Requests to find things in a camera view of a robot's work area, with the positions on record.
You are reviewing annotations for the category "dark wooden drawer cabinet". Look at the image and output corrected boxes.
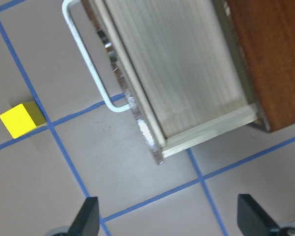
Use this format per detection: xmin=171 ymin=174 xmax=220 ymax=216
xmin=213 ymin=0 xmax=295 ymax=132

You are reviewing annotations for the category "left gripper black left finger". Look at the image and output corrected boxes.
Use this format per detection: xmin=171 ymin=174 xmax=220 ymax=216
xmin=67 ymin=197 xmax=99 ymax=236

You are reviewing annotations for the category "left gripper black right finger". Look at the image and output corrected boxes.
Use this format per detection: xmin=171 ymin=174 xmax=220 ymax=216
xmin=237 ymin=194 xmax=280 ymax=236

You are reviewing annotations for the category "yellow block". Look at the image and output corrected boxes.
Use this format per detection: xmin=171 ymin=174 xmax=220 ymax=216
xmin=0 ymin=101 xmax=47 ymax=139

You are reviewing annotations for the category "light wood drawer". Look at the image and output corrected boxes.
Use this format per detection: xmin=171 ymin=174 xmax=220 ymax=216
xmin=82 ymin=0 xmax=259 ymax=164

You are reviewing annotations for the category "white drawer handle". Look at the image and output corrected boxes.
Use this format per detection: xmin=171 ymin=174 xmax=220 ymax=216
xmin=61 ymin=0 xmax=130 ymax=113

